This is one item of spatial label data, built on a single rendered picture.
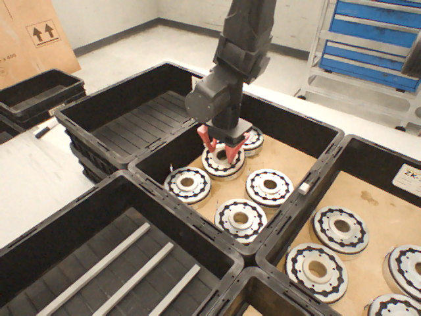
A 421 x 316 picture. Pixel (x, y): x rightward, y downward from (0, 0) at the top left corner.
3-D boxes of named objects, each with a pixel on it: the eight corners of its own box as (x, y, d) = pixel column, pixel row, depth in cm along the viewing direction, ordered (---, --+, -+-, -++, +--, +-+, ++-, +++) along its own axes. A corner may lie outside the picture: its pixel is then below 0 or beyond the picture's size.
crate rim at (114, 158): (168, 66, 91) (166, 59, 90) (240, 96, 77) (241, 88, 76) (54, 119, 69) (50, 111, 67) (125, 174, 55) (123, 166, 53)
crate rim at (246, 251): (240, 96, 77) (241, 88, 76) (344, 139, 63) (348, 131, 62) (125, 174, 55) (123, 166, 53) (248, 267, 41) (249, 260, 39)
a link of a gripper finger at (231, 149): (229, 174, 59) (233, 141, 53) (204, 159, 62) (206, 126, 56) (247, 158, 63) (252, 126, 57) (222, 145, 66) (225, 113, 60)
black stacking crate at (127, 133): (170, 92, 98) (167, 61, 90) (237, 123, 84) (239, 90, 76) (68, 147, 76) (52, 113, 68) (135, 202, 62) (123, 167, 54)
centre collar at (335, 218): (331, 212, 54) (332, 210, 53) (357, 224, 52) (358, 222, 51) (324, 230, 51) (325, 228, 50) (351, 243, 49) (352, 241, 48)
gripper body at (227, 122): (234, 145, 54) (238, 114, 49) (196, 125, 58) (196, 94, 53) (252, 131, 58) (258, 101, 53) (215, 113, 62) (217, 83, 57)
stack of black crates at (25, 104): (78, 126, 193) (54, 67, 163) (106, 141, 181) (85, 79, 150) (25, 158, 169) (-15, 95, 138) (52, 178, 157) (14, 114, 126)
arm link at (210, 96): (273, 53, 45) (232, 27, 46) (240, 78, 37) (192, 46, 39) (247, 106, 54) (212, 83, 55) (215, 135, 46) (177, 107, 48)
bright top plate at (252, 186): (261, 164, 64) (262, 162, 64) (300, 185, 60) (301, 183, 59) (237, 189, 59) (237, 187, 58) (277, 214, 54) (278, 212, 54)
